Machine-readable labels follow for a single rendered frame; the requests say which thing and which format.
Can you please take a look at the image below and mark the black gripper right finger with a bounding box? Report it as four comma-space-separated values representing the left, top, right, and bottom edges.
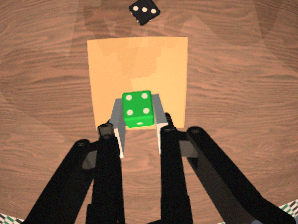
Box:
152, 93, 296, 224

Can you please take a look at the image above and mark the black die with white pips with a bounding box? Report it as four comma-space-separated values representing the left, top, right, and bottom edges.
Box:
129, 0, 161, 26

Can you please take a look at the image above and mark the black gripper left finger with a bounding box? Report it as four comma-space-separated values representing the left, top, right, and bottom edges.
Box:
21, 98, 126, 224

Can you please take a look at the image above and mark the green die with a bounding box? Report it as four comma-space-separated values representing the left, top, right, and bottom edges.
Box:
122, 90, 154, 128

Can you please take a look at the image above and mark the orange flat square mat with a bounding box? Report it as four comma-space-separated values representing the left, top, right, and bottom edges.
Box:
87, 37, 187, 128

